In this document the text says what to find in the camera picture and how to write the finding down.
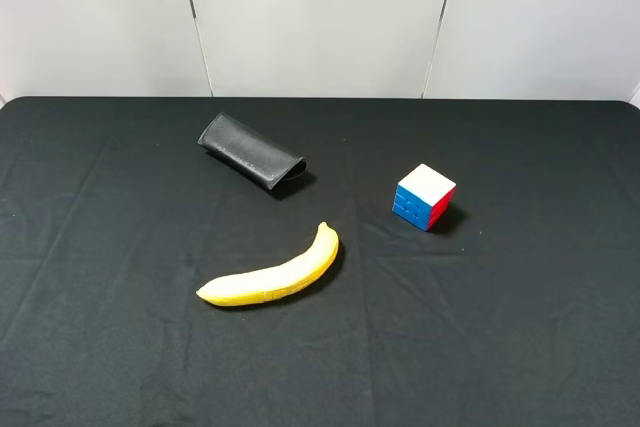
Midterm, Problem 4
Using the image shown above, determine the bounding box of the yellow banana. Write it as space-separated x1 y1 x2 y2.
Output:
196 222 339 307

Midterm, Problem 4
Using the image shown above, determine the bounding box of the black leather glasses case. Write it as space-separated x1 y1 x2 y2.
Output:
197 112 307 191

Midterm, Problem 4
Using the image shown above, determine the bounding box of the black table cloth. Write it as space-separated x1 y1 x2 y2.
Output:
1 97 639 426

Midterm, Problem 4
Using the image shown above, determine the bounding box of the colourful puzzle cube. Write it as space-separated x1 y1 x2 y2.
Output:
392 164 456 231

